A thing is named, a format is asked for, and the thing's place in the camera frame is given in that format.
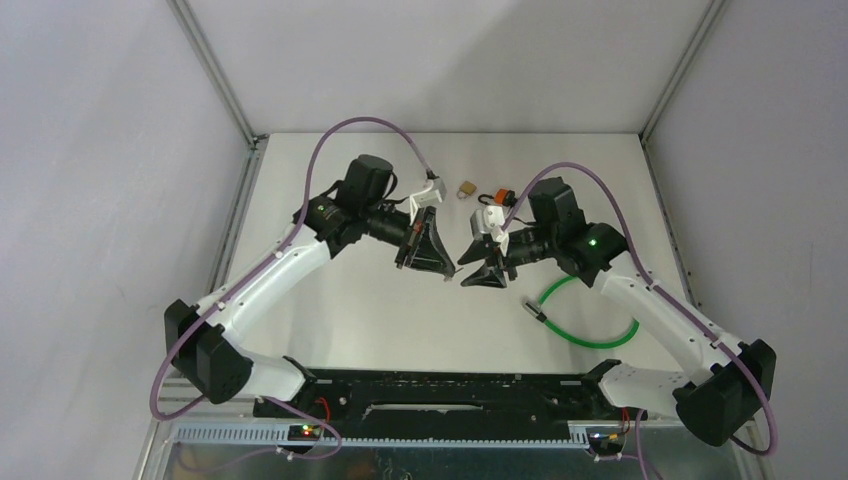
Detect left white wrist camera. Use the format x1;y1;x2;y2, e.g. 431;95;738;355
407;176;447;223

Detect purple cable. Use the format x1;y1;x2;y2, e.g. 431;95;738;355
500;162;780;480
148;117;439;462

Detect small brass padlock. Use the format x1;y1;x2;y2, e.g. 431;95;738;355
456;181;478;200

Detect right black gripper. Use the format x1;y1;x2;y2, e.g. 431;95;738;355
457;226;558;290

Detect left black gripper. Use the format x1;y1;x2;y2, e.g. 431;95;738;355
362;202;454;278

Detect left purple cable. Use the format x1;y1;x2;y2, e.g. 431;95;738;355
148;117;439;462

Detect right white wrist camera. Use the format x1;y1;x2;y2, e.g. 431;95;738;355
470;205;509;256

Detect orange black padlock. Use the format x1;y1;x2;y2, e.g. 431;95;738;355
477;189;517;208

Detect left aluminium frame rail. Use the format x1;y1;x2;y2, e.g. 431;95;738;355
168;0;262;291

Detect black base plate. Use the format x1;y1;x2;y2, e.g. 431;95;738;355
253;361;636;443

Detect right aluminium frame rail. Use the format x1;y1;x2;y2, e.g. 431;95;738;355
638;0;732;301

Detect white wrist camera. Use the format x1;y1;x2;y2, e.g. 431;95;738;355
470;205;509;256
407;176;447;223

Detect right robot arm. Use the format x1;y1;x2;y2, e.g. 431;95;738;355
459;177;777;446

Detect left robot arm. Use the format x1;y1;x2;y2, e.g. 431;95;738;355
164;154;456;417

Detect aluminium frame rail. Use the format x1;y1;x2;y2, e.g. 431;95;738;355
168;0;262;291
638;0;732;301

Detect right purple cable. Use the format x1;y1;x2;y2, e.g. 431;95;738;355
500;162;780;480

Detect green cable lock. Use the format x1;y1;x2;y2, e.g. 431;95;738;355
522;276;640;350

